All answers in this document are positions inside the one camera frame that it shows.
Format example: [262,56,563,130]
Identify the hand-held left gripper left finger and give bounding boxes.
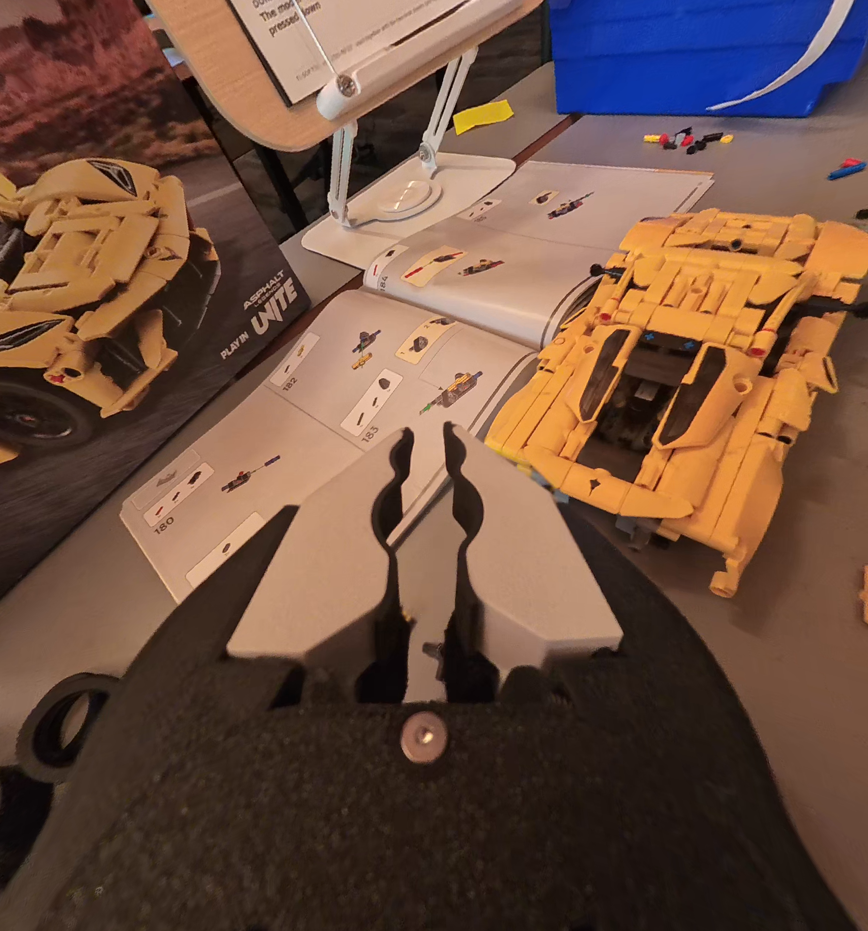
[226,428,415,703]

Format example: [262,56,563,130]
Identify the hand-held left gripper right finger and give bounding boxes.
[441,422,624,703]

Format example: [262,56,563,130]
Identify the building instruction booklet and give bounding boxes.
[120,161,715,605]

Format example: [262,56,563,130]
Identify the yellow toy brick car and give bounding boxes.
[485,209,868,597]

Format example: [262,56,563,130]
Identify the grey desk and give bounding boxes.
[0,44,868,931]

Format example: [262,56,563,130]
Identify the black rubber toy tire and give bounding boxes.
[0,767,53,896]
[16,673,118,783]

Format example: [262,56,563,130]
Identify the white document stand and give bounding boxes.
[146,0,544,269]

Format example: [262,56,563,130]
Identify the toy car set box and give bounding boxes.
[0,0,311,626]

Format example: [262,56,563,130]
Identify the cluster of red black pins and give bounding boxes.
[643,129,735,154]

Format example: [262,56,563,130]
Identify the yellow plastic piece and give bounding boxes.
[453,99,514,135]

